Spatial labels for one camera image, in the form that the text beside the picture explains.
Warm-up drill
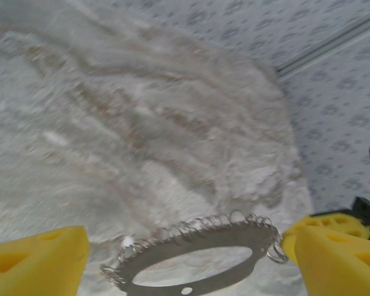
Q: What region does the metal keyring with small rings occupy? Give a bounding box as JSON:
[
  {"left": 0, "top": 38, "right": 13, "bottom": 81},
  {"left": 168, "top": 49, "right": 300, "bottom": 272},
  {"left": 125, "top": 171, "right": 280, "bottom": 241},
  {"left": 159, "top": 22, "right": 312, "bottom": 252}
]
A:
[{"left": 100, "top": 209, "right": 290, "bottom": 296}]

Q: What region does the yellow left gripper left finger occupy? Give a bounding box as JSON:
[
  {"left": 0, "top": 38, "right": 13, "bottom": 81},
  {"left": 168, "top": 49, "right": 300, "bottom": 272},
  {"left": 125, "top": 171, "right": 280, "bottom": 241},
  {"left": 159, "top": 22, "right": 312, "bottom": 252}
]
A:
[{"left": 0, "top": 226, "right": 91, "bottom": 296}]

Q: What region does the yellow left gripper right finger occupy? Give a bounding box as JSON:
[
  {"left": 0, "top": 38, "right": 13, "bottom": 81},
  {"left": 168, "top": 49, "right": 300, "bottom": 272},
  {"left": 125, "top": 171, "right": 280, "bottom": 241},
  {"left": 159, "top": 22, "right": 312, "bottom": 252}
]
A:
[{"left": 294, "top": 227, "right": 370, "bottom": 296}]

